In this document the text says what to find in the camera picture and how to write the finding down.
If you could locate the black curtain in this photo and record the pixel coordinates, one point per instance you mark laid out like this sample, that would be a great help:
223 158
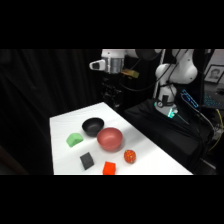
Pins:
40 100

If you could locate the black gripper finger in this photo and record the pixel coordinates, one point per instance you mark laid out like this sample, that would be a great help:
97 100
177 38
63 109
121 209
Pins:
107 104
116 104

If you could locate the red bowl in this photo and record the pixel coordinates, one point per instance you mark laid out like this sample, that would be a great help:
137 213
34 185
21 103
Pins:
110 138

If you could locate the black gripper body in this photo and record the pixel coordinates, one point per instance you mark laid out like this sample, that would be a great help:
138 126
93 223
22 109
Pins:
111 88

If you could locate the yellow wrist attachment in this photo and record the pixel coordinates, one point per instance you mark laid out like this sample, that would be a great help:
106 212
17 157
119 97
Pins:
130 73

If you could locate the green arch-roofed block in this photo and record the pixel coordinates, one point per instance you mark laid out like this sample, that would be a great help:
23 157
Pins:
74 140

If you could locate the black robot stand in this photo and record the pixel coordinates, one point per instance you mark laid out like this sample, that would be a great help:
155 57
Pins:
160 133

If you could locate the framed portrait picture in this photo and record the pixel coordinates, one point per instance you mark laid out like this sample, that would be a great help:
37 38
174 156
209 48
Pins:
214 73

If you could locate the dark grey cube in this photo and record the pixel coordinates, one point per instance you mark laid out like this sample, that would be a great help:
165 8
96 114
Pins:
87 161

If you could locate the red cube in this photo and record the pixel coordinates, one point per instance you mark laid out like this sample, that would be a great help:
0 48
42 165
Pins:
109 168

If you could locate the red ball with yellow dots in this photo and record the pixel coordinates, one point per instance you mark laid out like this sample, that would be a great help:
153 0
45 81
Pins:
130 156

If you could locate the black bowl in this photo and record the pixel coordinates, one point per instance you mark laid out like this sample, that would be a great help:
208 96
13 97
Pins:
93 126

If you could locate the blue lit device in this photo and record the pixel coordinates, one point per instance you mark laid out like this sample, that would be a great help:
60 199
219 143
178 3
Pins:
190 98

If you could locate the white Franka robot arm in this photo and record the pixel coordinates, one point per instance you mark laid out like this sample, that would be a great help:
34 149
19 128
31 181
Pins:
180 71

